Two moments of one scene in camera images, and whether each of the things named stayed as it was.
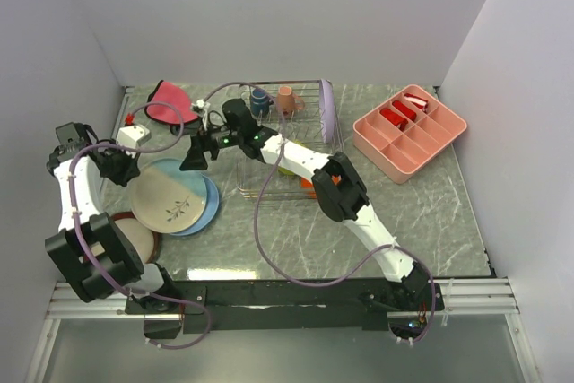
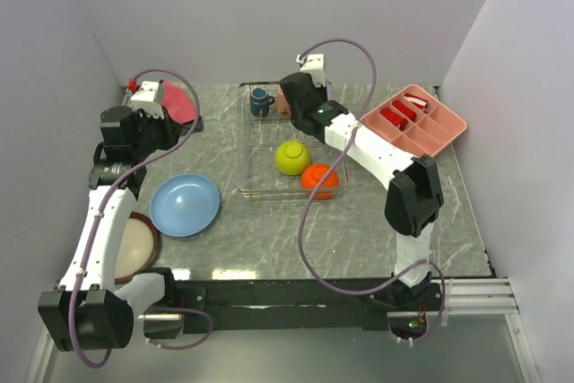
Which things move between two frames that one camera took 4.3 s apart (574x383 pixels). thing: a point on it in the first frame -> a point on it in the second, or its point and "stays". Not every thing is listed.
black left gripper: [130, 170] -> [170, 129]
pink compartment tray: [404, 134] stays
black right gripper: [201, 141] -> [321, 91]
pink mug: [287, 102] stays
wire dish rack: [304, 111] stays
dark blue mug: [260, 102] stays
